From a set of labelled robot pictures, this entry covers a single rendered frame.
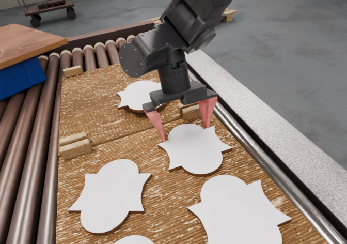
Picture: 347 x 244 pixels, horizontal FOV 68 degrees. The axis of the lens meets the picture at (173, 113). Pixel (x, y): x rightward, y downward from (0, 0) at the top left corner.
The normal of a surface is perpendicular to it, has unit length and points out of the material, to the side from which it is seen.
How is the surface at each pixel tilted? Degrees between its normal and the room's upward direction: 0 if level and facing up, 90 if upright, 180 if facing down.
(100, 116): 0
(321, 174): 0
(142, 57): 81
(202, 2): 88
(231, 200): 0
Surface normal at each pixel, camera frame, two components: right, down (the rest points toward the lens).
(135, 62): -0.59, 0.39
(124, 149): -0.12, -0.81
